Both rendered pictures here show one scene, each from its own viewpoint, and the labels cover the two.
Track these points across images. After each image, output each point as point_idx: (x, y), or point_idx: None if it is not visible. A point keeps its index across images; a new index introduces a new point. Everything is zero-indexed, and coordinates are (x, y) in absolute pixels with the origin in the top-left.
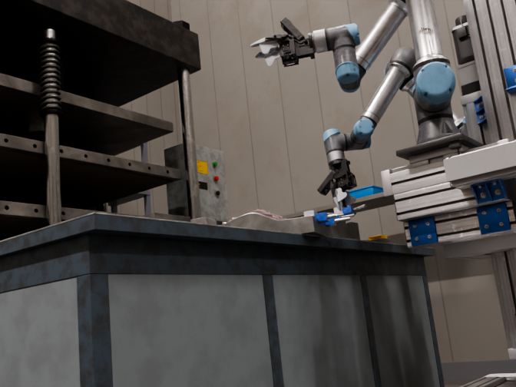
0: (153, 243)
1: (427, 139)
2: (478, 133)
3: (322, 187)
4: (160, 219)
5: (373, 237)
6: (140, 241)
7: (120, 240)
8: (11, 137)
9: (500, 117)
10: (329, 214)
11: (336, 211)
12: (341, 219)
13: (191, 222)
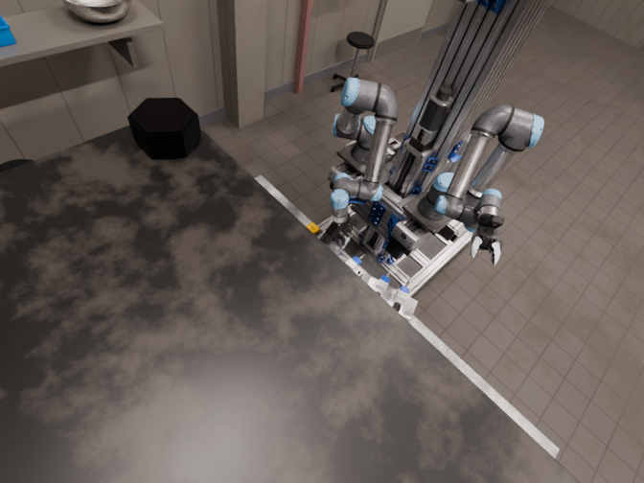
0: None
1: (442, 218)
2: (418, 174)
3: (330, 241)
4: (519, 413)
5: (315, 232)
6: None
7: None
8: None
9: (437, 172)
10: (356, 265)
11: (338, 250)
12: (388, 274)
13: (498, 394)
